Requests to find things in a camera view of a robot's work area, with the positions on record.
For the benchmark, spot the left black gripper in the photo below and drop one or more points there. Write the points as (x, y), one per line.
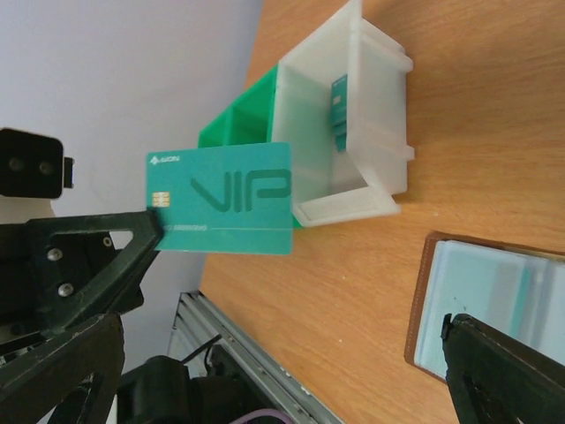
(59, 272)

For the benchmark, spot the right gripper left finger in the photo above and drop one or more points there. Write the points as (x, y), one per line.
(73, 377)

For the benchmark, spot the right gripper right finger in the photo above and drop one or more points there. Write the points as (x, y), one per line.
(493, 378)

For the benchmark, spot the brown leather card holder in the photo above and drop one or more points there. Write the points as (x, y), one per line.
(518, 290)

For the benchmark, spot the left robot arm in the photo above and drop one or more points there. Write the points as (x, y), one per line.
(162, 391)

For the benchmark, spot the teal card stack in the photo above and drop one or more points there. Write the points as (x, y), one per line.
(338, 111)

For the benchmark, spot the green two-compartment bin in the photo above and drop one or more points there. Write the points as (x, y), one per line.
(266, 111)

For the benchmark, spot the white plastic bin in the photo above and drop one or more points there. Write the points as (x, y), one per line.
(362, 181)

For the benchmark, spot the aluminium front rail frame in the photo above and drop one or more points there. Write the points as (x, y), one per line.
(227, 349)

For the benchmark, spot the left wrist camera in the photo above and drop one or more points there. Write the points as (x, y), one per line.
(34, 172)

